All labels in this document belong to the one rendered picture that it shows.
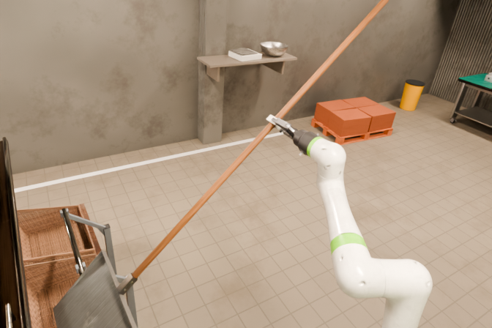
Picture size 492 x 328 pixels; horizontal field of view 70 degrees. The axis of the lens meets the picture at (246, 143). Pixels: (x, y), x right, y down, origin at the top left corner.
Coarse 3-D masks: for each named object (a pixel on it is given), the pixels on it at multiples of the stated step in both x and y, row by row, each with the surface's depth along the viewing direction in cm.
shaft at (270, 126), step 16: (384, 0) 163; (368, 16) 163; (352, 32) 162; (272, 128) 158; (256, 144) 156; (240, 160) 155; (224, 176) 155; (208, 192) 154; (192, 208) 154; (176, 224) 153
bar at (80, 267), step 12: (72, 216) 215; (108, 228) 232; (72, 240) 190; (108, 240) 237; (108, 252) 241; (84, 264) 177; (120, 276) 195; (132, 288) 201; (132, 300) 206; (132, 312) 210
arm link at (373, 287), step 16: (336, 240) 113; (352, 240) 110; (336, 256) 109; (352, 256) 105; (368, 256) 107; (336, 272) 106; (352, 272) 102; (368, 272) 101; (352, 288) 101; (368, 288) 100; (384, 288) 101
